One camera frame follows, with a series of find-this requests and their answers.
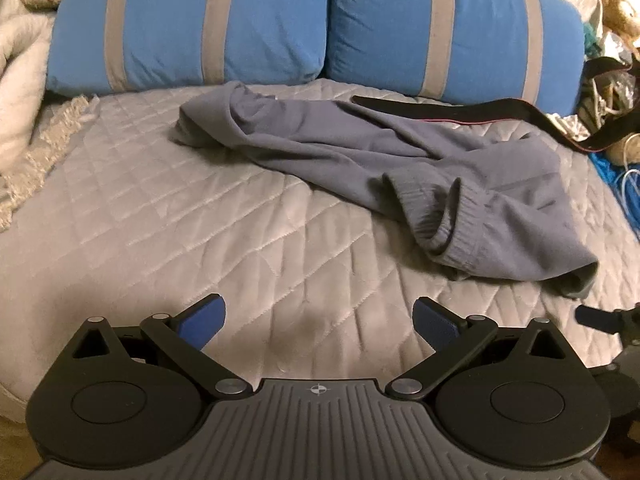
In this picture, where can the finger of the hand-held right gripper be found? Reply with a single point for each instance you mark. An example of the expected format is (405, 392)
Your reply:
(600, 319)

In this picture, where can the cream comforter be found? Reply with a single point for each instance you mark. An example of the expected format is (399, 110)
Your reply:
(20, 70)

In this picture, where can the black belt with red edge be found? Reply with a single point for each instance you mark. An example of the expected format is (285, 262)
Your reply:
(450, 112)

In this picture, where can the tan plush toy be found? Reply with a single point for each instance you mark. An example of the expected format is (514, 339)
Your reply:
(620, 10)

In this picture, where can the teal fuzzy cloth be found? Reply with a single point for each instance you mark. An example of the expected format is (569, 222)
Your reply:
(594, 35)

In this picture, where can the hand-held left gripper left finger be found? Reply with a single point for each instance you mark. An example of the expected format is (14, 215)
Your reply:
(202, 320)

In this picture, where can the lace-trimmed cloth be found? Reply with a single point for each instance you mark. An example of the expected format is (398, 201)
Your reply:
(45, 145)

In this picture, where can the blue pillow with grey stripes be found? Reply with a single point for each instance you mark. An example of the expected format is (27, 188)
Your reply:
(170, 20)
(390, 25)

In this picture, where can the grey sweatpants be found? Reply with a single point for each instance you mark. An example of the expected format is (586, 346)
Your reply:
(350, 150)

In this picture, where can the clear plastic bag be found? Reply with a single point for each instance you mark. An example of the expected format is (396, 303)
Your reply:
(612, 92)

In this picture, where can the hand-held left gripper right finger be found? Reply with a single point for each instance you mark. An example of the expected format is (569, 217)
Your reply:
(435, 322)

